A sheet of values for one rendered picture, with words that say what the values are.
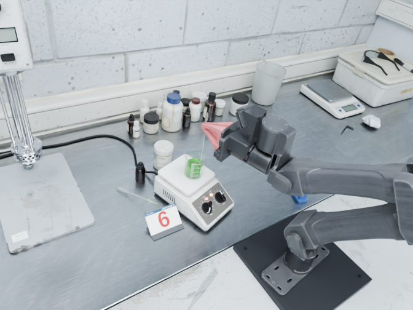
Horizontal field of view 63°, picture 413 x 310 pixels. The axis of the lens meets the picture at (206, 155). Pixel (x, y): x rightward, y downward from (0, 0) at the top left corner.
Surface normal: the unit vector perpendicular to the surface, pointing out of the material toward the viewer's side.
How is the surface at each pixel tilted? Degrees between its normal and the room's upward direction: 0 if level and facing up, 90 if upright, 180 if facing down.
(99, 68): 90
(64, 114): 90
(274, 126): 2
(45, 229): 0
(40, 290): 0
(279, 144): 91
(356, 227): 89
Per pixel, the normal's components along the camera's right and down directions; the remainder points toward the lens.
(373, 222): -0.76, 0.39
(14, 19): 0.55, 0.60
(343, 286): 0.11, -0.77
